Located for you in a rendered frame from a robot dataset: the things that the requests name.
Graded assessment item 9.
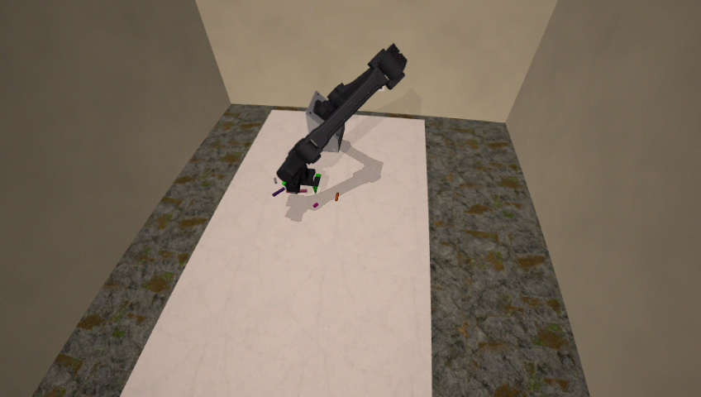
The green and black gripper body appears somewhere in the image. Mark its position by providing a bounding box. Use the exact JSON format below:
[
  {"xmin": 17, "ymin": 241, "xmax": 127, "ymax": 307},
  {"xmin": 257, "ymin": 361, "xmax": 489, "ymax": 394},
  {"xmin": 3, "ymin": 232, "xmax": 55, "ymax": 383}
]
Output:
[{"xmin": 299, "ymin": 163, "xmax": 320, "ymax": 187}]

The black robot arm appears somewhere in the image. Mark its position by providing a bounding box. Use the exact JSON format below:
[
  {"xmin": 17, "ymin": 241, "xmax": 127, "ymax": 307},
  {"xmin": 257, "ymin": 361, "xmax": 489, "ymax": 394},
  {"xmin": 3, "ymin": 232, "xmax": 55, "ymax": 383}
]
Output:
[{"xmin": 276, "ymin": 43, "xmax": 408, "ymax": 194}]

